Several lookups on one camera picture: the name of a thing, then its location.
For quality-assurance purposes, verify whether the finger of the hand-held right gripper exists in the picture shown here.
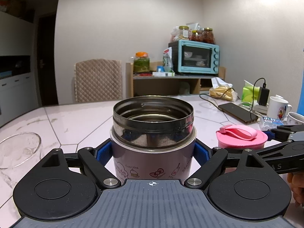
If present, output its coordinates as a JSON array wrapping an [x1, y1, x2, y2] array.
[[257, 140, 304, 160], [262, 124, 304, 143]]

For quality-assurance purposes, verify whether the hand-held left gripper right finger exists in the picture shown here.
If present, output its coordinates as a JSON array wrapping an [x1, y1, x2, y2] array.
[[184, 140, 270, 191]]

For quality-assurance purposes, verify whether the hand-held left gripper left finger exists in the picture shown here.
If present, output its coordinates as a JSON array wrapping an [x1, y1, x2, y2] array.
[[36, 141, 121, 190]]

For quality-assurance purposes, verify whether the pink bottle cap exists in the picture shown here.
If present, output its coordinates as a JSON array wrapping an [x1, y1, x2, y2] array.
[[215, 124, 269, 150]]

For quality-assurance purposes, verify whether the lilac printed steel bottle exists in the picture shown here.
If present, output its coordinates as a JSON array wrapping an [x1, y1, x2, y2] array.
[[110, 95, 198, 184]]

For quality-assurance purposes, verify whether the plastic bottle blue label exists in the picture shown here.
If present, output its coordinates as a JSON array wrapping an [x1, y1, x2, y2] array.
[[260, 116, 285, 131]]

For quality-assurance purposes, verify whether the person's right hand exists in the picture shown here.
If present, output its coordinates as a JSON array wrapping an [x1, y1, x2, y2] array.
[[286, 172, 304, 209]]

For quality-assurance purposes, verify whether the white printed mug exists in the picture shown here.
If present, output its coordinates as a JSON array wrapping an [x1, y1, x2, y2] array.
[[267, 96, 293, 122]]

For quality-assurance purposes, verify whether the white power strip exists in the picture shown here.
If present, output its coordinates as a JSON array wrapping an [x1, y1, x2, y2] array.
[[251, 103, 269, 115]]

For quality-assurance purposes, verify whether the black charger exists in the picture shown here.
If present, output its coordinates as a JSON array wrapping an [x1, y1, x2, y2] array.
[[257, 86, 270, 106]]

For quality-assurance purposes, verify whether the black smartphone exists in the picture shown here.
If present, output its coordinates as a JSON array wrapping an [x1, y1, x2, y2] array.
[[218, 103, 260, 125]]

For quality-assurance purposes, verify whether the green tissue box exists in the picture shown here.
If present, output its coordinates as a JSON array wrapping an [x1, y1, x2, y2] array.
[[241, 80, 261, 103]]

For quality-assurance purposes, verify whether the beige quilted chair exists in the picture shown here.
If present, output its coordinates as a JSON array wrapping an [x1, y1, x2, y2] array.
[[73, 59, 123, 103]]

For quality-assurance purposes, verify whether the wooden shelf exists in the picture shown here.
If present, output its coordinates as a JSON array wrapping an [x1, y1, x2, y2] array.
[[125, 62, 226, 98]]

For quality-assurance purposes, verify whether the clear glass cup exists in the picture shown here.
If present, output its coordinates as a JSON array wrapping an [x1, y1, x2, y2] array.
[[0, 132, 44, 188]]

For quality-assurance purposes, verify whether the white green flat box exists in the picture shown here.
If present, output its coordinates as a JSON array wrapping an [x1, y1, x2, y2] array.
[[152, 71, 176, 78]]

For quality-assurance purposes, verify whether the dark door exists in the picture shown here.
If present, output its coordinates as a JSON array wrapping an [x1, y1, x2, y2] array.
[[37, 16, 59, 106]]

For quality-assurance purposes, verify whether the teal toaster oven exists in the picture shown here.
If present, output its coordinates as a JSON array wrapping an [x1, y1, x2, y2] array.
[[168, 40, 220, 75]]

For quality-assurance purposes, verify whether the green-filled jar orange lid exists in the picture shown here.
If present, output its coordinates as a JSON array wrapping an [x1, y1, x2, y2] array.
[[132, 51, 151, 73]]

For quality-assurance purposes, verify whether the red white carton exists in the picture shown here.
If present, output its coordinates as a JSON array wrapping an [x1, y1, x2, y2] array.
[[162, 47, 173, 62]]

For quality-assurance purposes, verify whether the white storage cabinet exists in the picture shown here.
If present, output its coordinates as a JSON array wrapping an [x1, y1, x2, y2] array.
[[0, 11, 34, 127]]

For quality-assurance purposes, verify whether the red-filled glass jar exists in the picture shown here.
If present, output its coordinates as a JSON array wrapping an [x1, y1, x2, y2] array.
[[191, 30, 204, 42], [202, 27, 215, 45]]

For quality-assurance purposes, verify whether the glass jar yellow lid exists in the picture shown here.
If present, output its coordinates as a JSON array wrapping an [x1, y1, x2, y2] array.
[[178, 26, 192, 41]]

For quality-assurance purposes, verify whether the clear plastic bag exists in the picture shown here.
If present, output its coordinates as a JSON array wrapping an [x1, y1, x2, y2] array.
[[169, 26, 181, 42]]

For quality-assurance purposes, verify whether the black cable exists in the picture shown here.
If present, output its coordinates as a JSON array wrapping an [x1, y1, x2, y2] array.
[[199, 93, 226, 111], [246, 77, 267, 120]]

